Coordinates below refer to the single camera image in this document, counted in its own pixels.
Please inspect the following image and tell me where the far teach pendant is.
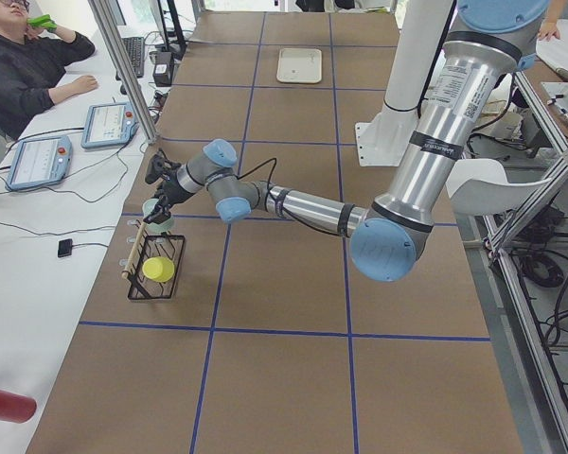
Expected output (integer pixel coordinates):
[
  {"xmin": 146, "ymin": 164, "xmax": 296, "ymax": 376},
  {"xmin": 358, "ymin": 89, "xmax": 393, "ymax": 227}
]
[{"xmin": 80, "ymin": 102, "xmax": 138, "ymax": 149}]

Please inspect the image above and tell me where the teach pendant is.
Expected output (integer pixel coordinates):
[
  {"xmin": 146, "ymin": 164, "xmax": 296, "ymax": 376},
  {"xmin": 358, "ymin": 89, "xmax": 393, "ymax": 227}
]
[
  {"xmin": 80, "ymin": 102, "xmax": 138, "ymax": 149},
  {"xmin": 6, "ymin": 135, "xmax": 73, "ymax": 191}
]

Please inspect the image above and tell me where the small black puck device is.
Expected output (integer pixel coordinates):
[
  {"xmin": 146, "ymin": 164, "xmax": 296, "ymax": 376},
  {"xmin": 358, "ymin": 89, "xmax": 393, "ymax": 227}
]
[{"xmin": 57, "ymin": 238, "xmax": 74, "ymax": 258}]

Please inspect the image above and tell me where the aluminium frame post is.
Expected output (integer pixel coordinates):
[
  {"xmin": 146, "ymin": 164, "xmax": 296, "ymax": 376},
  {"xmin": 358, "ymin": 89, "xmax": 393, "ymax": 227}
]
[{"xmin": 88, "ymin": 0, "xmax": 158, "ymax": 145}]

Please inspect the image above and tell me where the near teach pendant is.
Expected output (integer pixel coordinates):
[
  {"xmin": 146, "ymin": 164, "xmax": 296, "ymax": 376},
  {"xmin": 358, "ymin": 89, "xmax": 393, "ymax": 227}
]
[{"xmin": 6, "ymin": 135, "xmax": 73, "ymax": 191}]

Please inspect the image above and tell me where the yellow cup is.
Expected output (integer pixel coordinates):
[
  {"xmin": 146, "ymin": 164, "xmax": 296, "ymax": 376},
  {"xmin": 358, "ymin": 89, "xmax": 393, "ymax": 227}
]
[{"xmin": 142, "ymin": 256, "xmax": 175, "ymax": 283}]

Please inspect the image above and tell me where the seated person in black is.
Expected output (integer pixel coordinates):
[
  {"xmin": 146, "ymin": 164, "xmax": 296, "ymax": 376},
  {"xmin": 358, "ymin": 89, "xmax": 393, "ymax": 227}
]
[{"xmin": 0, "ymin": 1, "xmax": 98, "ymax": 139}]

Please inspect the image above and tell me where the white chair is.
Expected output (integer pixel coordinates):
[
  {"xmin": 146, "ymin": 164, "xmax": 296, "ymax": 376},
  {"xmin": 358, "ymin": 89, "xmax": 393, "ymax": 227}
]
[{"xmin": 446, "ymin": 158, "xmax": 552, "ymax": 216}]

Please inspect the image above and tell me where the red bottle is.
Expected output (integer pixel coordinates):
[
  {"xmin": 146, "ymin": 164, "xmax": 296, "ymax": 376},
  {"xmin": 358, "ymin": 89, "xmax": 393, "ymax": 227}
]
[{"xmin": 0, "ymin": 390, "xmax": 37, "ymax": 423}]

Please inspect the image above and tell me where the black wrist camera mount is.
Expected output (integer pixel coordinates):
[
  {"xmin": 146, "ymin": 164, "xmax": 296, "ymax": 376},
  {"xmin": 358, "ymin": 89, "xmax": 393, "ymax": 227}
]
[{"xmin": 145, "ymin": 148, "xmax": 181, "ymax": 184}]

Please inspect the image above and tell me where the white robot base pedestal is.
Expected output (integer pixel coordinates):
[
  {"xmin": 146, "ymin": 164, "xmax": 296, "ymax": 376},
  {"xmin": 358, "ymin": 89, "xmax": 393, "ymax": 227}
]
[{"xmin": 356, "ymin": 0, "xmax": 455, "ymax": 166}]

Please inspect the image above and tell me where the cream rabbit tray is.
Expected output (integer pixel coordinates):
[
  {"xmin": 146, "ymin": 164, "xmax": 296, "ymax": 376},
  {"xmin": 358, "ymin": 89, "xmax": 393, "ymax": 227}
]
[{"xmin": 276, "ymin": 47, "xmax": 323, "ymax": 84}]

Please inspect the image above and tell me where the black keyboard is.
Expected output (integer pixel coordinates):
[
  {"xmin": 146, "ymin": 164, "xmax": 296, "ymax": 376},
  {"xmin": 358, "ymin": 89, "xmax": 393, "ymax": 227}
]
[{"xmin": 121, "ymin": 37, "xmax": 145, "ymax": 79}]

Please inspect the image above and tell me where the black wire cup rack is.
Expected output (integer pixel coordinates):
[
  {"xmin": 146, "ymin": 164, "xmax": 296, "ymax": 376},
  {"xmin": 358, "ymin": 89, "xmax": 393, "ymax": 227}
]
[{"xmin": 121, "ymin": 219, "xmax": 186, "ymax": 302}]

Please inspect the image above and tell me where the green cup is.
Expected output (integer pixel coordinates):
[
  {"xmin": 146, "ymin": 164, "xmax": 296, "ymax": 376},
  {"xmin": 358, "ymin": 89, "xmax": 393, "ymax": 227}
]
[{"xmin": 142, "ymin": 198, "xmax": 174, "ymax": 235}]

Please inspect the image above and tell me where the black small box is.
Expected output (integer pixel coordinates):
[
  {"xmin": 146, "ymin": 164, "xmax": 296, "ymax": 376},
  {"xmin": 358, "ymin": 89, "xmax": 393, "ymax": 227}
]
[{"xmin": 152, "ymin": 52, "xmax": 174, "ymax": 87}]

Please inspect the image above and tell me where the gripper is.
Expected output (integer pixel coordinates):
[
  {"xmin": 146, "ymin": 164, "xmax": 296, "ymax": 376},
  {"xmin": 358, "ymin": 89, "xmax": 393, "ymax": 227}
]
[{"xmin": 143, "ymin": 179, "xmax": 186, "ymax": 224}]

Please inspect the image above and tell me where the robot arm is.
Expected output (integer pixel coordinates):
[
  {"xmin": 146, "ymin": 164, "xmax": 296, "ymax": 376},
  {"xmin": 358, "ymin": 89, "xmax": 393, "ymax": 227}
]
[{"xmin": 131, "ymin": 1, "xmax": 548, "ymax": 282}]

